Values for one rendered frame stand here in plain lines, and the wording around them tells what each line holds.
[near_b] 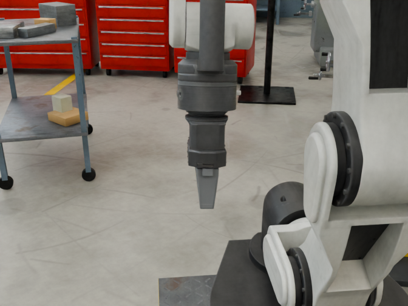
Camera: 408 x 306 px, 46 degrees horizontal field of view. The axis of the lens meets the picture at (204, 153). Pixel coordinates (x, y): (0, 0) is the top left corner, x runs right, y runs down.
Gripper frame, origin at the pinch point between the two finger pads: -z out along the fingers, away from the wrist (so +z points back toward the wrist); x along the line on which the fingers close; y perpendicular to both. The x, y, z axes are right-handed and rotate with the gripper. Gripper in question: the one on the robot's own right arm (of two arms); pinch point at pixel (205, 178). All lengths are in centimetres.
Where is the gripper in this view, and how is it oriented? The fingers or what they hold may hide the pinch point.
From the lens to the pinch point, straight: 75.5
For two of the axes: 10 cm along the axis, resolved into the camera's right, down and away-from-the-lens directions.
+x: 0.5, 2.0, -9.8
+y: 10.0, 0.1, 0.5
